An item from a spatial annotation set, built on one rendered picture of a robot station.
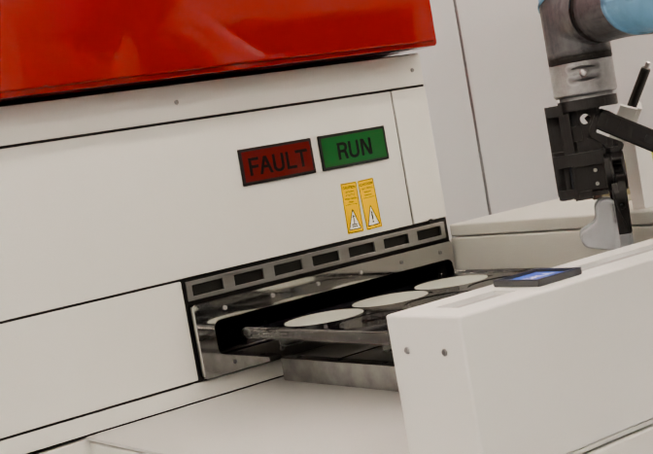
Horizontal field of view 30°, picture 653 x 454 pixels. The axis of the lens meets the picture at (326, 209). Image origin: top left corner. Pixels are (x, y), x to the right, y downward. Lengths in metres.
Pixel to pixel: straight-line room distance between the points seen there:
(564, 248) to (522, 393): 0.64
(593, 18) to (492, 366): 0.53
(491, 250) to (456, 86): 2.15
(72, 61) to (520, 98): 2.74
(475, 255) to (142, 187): 0.51
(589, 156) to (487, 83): 2.51
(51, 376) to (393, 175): 0.58
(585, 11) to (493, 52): 2.59
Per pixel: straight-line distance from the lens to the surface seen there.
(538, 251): 1.67
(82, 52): 1.45
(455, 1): 3.91
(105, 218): 1.50
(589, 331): 1.08
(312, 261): 1.64
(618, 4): 1.36
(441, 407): 1.02
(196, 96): 1.57
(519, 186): 4.00
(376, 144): 1.72
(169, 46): 1.51
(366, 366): 1.44
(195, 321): 1.54
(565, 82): 1.46
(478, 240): 1.75
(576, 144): 1.48
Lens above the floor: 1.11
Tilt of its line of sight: 3 degrees down
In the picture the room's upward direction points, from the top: 10 degrees counter-clockwise
